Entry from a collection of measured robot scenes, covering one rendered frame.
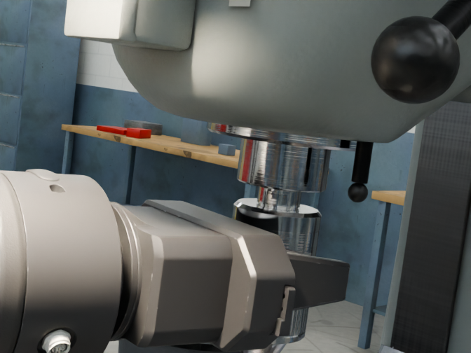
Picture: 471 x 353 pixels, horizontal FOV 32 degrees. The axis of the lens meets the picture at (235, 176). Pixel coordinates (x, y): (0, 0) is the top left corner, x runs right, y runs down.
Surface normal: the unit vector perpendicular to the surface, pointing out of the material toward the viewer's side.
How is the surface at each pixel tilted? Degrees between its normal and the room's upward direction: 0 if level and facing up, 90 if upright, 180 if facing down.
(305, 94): 130
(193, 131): 90
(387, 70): 109
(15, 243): 62
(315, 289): 90
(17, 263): 70
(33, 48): 90
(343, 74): 123
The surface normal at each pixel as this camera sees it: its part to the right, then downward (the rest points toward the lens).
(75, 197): 0.40, -0.77
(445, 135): -0.70, -0.01
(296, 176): 0.22, 0.13
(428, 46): 0.11, -0.14
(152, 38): 0.60, 0.53
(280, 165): -0.11, 0.09
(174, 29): 0.70, 0.16
